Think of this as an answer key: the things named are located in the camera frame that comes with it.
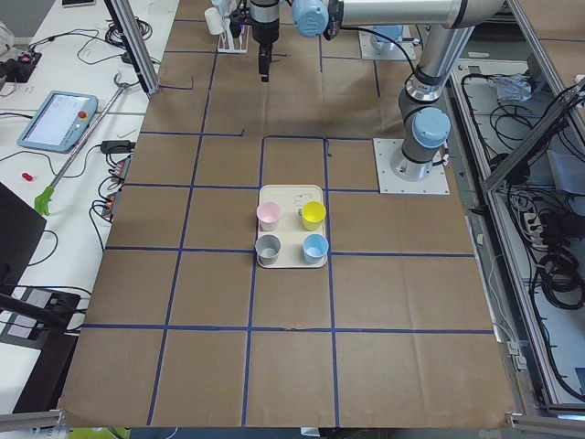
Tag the pink cup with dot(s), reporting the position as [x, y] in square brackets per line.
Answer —
[268, 215]

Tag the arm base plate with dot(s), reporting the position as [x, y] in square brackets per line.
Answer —
[398, 176]
[376, 50]

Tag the white ikea cup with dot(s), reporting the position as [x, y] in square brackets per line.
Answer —
[215, 21]

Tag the cream plastic tray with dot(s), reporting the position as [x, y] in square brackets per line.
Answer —
[290, 230]

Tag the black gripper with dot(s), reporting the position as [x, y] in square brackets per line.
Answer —
[264, 28]

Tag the white wire cup rack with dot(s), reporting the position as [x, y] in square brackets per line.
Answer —
[228, 44]

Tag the aluminium frame post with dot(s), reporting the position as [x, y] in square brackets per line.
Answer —
[125, 22]

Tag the grey cup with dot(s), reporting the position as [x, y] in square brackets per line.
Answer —
[267, 248]

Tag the yellow cup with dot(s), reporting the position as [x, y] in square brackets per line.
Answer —
[313, 214]

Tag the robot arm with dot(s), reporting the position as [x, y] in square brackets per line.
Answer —
[452, 23]

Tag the light blue cup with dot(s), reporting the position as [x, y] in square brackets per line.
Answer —
[221, 5]
[315, 248]

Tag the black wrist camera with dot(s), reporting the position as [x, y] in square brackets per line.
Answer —
[238, 20]

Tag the grabber reaching tool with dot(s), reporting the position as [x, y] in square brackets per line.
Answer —
[42, 200]

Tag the blue teach pendant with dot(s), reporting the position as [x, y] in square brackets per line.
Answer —
[60, 122]

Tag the light blue cup front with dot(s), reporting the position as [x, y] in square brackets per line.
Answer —
[315, 248]

